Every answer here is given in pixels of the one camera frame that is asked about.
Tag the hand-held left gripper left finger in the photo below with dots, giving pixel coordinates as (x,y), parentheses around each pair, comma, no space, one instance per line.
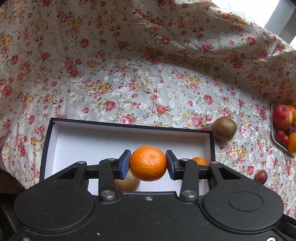
(126,164)

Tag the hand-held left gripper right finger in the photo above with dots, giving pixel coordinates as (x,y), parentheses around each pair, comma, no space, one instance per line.
(170,165)

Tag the brown kiwi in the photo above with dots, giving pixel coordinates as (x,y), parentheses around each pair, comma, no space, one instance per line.
(128,184)
(224,128)

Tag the small tangerine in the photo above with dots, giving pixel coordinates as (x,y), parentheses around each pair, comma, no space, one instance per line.
(148,163)
(200,161)

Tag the black cardboard box white inside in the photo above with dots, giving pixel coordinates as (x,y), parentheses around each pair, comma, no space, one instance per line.
(92,143)

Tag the purple plum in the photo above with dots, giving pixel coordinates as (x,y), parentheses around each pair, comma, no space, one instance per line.
(261,176)
(290,130)

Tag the floral tablecloth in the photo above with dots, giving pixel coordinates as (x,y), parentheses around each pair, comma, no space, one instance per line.
(138,69)

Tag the pale green plate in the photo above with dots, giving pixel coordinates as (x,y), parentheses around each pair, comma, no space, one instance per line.
(281,146)

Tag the red cherry tomato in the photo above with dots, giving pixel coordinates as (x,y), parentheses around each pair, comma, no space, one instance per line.
(286,140)
(279,135)

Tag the red apple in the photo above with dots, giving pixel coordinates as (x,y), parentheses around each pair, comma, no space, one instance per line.
(282,117)

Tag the large orange with stem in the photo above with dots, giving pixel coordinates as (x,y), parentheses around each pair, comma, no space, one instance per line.
(292,143)

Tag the grey window frame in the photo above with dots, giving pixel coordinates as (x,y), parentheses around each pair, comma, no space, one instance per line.
(281,18)

